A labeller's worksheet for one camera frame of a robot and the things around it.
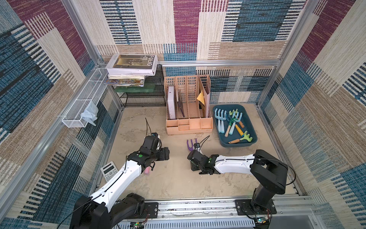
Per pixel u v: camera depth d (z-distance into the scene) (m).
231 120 1.06
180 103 1.13
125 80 0.82
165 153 0.76
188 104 1.26
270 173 0.46
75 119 0.69
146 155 0.63
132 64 0.83
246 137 0.99
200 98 0.89
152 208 0.74
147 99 1.19
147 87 0.99
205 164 0.69
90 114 0.66
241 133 1.00
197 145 0.81
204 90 0.88
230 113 1.12
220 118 1.11
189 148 0.94
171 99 0.96
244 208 0.73
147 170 0.61
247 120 1.05
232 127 1.03
